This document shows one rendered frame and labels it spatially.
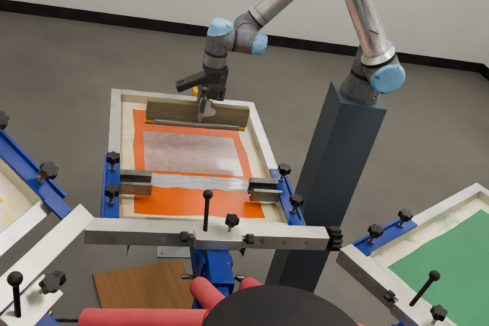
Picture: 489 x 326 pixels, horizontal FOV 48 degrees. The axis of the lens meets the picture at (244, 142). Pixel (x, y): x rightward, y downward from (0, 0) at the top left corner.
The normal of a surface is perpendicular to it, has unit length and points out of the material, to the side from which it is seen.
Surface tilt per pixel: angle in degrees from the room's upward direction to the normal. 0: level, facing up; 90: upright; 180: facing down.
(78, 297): 0
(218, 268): 0
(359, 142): 90
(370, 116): 90
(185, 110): 90
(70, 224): 32
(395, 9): 90
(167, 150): 0
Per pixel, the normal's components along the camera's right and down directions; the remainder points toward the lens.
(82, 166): 0.21, -0.82
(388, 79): 0.14, 0.65
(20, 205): 0.66, -0.51
